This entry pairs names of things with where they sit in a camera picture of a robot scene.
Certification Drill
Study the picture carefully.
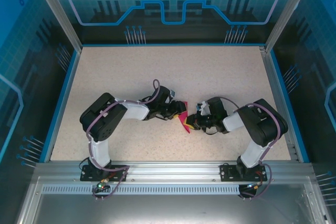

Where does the pink paper sheet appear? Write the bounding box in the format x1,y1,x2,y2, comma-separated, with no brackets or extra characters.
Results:
176,100,192,134

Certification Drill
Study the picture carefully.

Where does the thin blue border strip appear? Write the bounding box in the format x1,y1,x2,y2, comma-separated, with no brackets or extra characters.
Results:
80,42,266,48

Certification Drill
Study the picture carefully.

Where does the blue table border strip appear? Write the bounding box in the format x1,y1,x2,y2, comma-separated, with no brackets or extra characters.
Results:
39,49,81,163
269,50,311,163

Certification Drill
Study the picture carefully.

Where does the grey metal tray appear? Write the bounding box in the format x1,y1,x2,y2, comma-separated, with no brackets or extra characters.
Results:
15,176,330,224

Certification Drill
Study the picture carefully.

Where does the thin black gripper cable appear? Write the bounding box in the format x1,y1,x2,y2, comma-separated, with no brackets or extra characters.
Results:
204,126,224,136
154,113,172,122

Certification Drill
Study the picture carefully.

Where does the long aluminium frame rail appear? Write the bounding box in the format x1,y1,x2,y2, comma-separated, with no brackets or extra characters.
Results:
33,160,314,183

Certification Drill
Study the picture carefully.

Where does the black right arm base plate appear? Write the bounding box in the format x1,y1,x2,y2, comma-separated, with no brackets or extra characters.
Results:
219,163,268,182

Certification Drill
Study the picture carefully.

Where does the short aluminium side rail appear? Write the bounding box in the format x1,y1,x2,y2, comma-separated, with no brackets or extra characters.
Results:
259,46,302,162

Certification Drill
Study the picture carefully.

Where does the slotted grey cable duct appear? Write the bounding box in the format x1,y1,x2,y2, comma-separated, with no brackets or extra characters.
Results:
41,184,242,194

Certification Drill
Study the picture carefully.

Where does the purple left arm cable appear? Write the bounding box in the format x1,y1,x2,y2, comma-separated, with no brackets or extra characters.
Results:
86,79,161,200

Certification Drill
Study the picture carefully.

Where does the cable connector with green light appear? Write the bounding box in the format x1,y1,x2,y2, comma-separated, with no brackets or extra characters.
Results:
97,178,110,190
245,181,264,190

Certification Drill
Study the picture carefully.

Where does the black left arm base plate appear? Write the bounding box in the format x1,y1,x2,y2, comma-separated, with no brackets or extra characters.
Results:
80,164,129,182

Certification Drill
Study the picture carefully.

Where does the aluminium frame post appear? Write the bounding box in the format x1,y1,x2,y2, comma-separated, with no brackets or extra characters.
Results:
29,0,84,52
264,0,316,53

